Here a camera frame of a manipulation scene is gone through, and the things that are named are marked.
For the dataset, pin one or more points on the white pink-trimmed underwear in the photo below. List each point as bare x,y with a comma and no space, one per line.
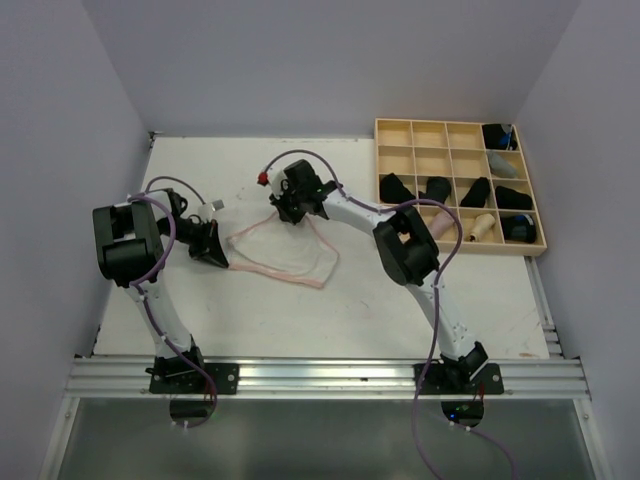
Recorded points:
297,254

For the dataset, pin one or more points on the black striped underwear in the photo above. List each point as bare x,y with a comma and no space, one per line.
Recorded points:
437,189

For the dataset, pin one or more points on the aluminium mounting rail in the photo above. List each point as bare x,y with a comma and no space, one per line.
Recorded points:
125,377

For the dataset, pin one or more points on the beige rolled underwear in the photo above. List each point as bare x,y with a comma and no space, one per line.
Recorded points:
481,226

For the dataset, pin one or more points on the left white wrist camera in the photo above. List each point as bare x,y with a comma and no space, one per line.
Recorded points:
207,211

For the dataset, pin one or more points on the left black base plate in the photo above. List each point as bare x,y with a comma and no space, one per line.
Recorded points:
224,375

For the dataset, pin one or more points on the black garment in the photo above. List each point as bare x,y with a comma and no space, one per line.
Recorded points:
392,190

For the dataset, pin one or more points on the black blue rolled underwear bottom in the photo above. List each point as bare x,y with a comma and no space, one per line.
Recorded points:
519,228

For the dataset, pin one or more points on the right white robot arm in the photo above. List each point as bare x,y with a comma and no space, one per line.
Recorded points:
408,253

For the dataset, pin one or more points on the black rolled underwear right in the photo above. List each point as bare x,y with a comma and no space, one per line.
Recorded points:
507,198

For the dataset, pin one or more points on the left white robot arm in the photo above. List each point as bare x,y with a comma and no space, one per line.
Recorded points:
133,242

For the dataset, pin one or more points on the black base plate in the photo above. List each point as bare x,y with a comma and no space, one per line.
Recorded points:
438,382
224,375

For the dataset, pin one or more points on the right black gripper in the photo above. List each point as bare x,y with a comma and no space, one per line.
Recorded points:
294,217

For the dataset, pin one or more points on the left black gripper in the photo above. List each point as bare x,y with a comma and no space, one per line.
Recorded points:
209,248

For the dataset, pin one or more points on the black blue rolled underwear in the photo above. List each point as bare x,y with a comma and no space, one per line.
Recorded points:
519,228
499,136

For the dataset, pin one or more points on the wooden compartment organizer box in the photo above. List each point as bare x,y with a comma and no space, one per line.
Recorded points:
417,149

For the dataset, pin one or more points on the black rolled underwear middle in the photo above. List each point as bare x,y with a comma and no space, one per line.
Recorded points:
477,195

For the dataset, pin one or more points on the pink rolled underwear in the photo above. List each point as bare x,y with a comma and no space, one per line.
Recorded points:
440,224

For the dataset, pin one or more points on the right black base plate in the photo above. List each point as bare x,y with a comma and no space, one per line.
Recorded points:
438,382

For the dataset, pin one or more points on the grey rolled underwear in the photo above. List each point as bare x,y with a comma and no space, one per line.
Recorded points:
500,167

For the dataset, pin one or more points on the black blue rolled underwear top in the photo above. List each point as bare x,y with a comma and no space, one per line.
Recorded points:
499,136

